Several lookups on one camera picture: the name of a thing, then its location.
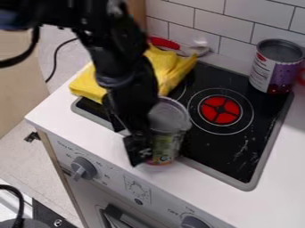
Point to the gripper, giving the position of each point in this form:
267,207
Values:
133,104

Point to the green can with silver lid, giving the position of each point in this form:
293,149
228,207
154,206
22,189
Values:
168,127

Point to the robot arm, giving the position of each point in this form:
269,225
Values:
107,35

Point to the purple can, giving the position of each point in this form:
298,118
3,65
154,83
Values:
274,69

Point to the yellow cloth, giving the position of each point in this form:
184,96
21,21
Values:
168,66

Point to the toy stove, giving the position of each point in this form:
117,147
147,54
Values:
238,142

